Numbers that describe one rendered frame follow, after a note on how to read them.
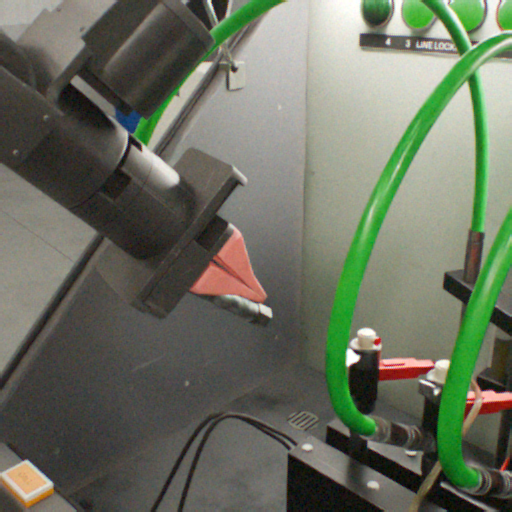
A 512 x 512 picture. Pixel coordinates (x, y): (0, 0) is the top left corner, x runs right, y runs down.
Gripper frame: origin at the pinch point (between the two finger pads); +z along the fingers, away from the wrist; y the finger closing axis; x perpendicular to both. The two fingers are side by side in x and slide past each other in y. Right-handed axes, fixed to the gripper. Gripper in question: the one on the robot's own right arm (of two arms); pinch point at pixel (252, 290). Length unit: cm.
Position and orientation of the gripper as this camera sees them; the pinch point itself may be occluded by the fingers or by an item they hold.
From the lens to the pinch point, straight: 47.7
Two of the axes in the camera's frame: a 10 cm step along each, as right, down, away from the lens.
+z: 6.2, 5.2, 5.9
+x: -5.0, -3.3, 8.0
